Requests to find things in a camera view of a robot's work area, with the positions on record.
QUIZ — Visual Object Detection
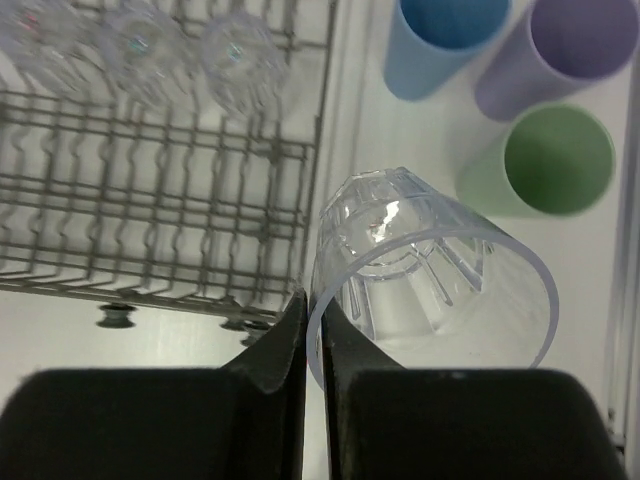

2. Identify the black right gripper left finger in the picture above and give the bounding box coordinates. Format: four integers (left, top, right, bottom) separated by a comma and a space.
1, 290, 306, 479

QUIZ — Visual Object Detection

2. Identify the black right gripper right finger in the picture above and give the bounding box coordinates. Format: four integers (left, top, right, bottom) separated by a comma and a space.
321, 303, 626, 479

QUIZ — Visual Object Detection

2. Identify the clear glass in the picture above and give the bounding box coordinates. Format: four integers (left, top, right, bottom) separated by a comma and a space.
307, 167, 559, 380
1, 1, 91, 100
96, 1, 198, 110
199, 10, 288, 118

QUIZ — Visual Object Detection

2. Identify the green plastic cup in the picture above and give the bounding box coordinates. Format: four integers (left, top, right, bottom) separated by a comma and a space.
455, 103, 616, 218

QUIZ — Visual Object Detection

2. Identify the blue plastic cup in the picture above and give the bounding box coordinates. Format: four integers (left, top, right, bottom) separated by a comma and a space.
383, 0, 512, 101

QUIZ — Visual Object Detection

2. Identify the purple plastic cup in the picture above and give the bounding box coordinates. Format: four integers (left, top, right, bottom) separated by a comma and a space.
475, 0, 639, 122

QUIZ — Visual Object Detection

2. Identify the grey wire dish rack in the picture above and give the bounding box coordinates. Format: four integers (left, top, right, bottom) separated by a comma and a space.
1, 1, 338, 339

